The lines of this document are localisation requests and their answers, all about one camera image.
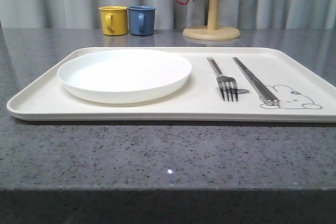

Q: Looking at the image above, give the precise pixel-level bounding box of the silver metal fork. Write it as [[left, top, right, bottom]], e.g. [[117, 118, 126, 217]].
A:
[[207, 57, 238, 102]]

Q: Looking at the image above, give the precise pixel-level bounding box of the silver metal chopstick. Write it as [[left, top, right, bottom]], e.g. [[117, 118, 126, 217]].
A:
[[235, 56, 281, 106], [232, 57, 275, 108]]

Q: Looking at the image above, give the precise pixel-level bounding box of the blue mug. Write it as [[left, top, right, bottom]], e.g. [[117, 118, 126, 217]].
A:
[[128, 6, 156, 36]]

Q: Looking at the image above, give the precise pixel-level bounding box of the white round plate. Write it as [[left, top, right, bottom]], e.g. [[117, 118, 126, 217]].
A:
[[57, 49, 192, 104]]

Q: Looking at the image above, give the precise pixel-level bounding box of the beige rabbit serving tray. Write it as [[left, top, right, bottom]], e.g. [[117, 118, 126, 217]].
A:
[[7, 47, 335, 123]]

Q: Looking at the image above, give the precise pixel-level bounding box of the yellow mug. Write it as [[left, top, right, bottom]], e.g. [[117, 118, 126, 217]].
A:
[[99, 6, 128, 36]]

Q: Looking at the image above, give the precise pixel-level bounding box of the wooden mug tree stand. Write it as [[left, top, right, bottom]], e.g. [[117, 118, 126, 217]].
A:
[[183, 0, 240, 40]]

